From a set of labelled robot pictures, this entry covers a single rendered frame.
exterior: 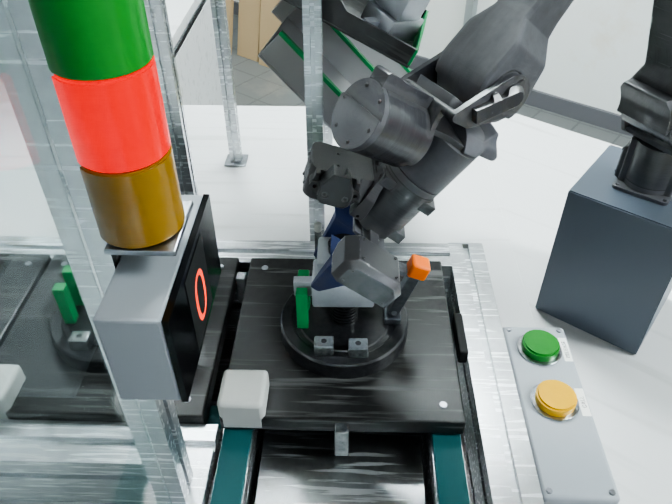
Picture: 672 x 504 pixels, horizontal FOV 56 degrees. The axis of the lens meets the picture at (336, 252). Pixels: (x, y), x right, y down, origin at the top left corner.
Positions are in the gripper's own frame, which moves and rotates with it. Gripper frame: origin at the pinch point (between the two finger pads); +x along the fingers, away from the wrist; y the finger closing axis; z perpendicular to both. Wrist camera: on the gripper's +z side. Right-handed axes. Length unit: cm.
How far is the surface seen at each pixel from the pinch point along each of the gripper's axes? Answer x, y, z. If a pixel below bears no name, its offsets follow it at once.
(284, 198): 23.9, -40.6, -5.2
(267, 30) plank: 99, -294, -15
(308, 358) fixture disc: 9.1, 5.9, -3.5
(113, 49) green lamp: -17.7, 21.0, 25.0
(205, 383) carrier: 16.8, 8.0, 3.7
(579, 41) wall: -6, -241, -127
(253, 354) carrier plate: 14.2, 4.0, 0.2
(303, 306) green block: 6.6, 2.0, -0.9
